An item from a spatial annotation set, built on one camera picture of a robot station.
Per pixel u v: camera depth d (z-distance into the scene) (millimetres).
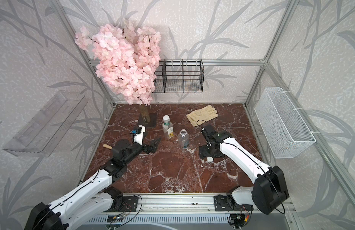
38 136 639
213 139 571
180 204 753
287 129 603
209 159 881
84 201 475
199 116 1118
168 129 910
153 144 687
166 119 865
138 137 655
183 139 968
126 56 607
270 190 400
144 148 678
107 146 937
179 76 1054
